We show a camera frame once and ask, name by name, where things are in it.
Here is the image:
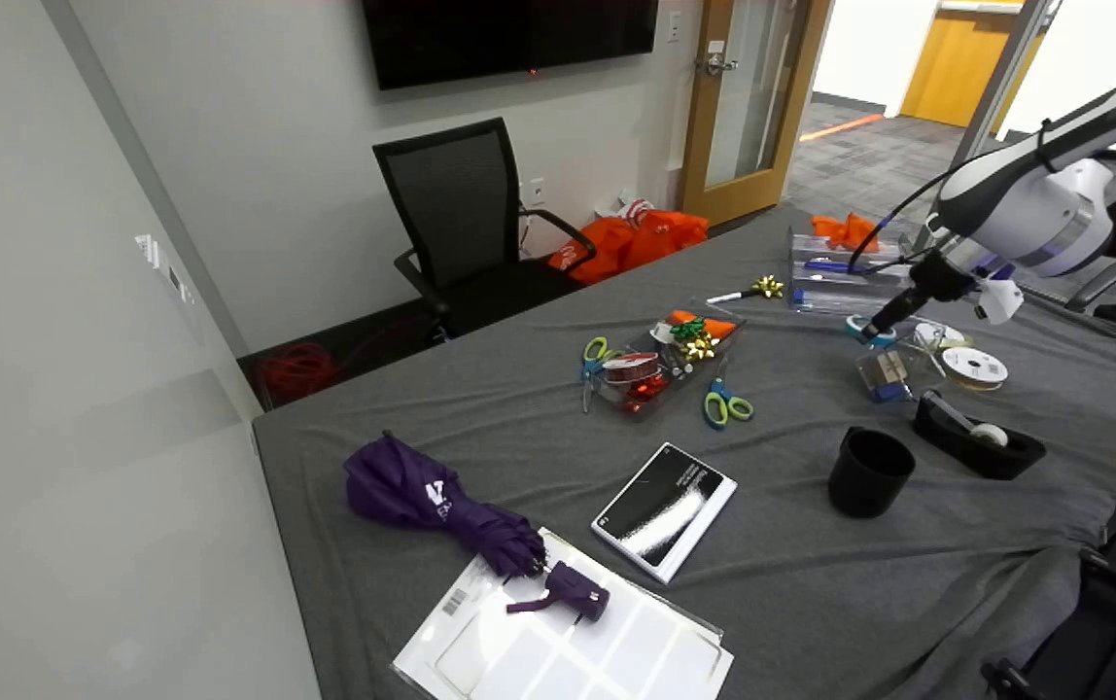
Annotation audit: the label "black office chair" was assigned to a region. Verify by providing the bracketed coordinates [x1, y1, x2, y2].
[370, 113, 598, 343]

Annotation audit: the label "black wall television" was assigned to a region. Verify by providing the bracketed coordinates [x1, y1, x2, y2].
[358, 0, 660, 93]

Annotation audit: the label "black cup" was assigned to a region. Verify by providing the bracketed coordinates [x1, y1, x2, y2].
[825, 425, 922, 526]

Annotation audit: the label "orange bag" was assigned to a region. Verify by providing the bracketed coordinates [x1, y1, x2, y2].
[546, 205, 717, 292]

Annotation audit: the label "pale gold gift bow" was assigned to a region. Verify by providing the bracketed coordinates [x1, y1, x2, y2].
[678, 331, 725, 368]

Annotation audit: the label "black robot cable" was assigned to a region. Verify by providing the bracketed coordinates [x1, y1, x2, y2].
[845, 117, 1059, 278]

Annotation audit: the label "white label sheet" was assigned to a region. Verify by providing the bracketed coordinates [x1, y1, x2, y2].
[390, 522, 738, 700]

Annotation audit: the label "black tape dispenser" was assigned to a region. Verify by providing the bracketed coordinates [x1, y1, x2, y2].
[911, 386, 1049, 487]

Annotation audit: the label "clear box with sticky notes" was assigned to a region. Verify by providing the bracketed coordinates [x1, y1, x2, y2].
[852, 343, 919, 408]

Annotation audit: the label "white and blue tape roll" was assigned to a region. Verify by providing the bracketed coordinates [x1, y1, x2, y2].
[841, 310, 906, 353]

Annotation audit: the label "wooden framed glass door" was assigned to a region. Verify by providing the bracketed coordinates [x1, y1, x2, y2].
[678, 0, 835, 225]

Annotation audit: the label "red cable coil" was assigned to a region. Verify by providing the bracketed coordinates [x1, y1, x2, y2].
[253, 339, 345, 408]

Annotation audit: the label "large white ribbon spool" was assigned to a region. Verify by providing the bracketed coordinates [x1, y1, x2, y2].
[932, 343, 1016, 396]

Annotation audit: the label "blue and green scissors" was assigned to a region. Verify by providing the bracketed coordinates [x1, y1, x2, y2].
[698, 373, 762, 434]

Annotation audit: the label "gray tablecloth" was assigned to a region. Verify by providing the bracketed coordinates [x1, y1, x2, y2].
[248, 205, 1116, 700]

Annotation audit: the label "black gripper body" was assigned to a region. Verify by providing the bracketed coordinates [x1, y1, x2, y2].
[902, 246, 983, 310]

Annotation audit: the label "orange object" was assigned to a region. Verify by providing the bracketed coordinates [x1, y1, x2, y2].
[665, 303, 743, 347]

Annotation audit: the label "white wall outlet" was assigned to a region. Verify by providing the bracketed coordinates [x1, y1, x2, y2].
[127, 228, 198, 310]

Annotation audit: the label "orange crumpled ribbon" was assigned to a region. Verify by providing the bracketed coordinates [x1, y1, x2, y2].
[809, 211, 885, 256]

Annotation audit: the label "purple folded umbrella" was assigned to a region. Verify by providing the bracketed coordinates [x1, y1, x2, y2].
[341, 426, 616, 624]

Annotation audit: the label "green handled scissors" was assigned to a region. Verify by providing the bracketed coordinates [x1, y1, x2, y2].
[577, 331, 617, 387]

